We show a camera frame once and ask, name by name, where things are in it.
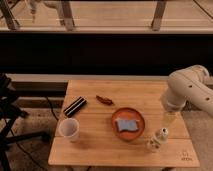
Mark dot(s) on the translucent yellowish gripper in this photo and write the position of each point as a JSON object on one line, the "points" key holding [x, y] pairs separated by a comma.
{"points": [[168, 118]]}

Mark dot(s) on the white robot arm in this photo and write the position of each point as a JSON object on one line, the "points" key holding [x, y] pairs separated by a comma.
{"points": [[184, 85]]}

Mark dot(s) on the orange round plate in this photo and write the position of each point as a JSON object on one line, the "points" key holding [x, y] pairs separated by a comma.
{"points": [[128, 113]]}

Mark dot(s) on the blue folded cloth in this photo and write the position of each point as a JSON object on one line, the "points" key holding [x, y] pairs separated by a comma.
{"points": [[126, 125]]}

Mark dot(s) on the black striped rectangular box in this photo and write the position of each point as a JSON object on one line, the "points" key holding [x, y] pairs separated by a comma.
{"points": [[74, 107]]}

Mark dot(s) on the translucent plastic cup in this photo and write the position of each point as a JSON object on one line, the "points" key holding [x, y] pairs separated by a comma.
{"points": [[69, 129]]}

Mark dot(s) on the black tripod stand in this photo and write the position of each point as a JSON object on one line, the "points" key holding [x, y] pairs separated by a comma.
{"points": [[10, 112]]}

